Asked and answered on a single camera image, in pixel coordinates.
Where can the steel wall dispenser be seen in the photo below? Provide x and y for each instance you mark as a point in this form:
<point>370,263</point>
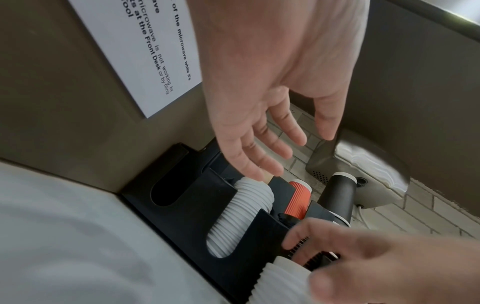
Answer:
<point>360,166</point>

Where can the stack of red paper cups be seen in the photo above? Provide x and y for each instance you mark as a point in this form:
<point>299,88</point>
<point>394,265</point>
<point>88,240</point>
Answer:
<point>298,199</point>

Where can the microwave safety poster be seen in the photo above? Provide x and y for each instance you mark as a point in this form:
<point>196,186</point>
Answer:
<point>150,53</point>

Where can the white wall socket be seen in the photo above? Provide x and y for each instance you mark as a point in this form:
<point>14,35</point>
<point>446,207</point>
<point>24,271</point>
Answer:
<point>294,111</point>

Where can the short stack of black lids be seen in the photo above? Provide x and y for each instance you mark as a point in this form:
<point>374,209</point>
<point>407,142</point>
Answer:
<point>300,246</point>

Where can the person's left hand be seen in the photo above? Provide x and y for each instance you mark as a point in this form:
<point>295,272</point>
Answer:
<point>270,53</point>

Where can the person's right hand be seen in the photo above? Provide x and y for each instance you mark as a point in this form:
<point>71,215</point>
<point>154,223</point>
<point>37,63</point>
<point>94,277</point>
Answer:
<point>393,261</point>

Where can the black cup and lid organizer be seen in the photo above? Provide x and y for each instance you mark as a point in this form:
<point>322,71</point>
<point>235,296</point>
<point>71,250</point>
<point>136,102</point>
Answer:
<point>187,202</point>

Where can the stack of black paper cups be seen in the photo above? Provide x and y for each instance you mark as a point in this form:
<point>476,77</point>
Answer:
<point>341,196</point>

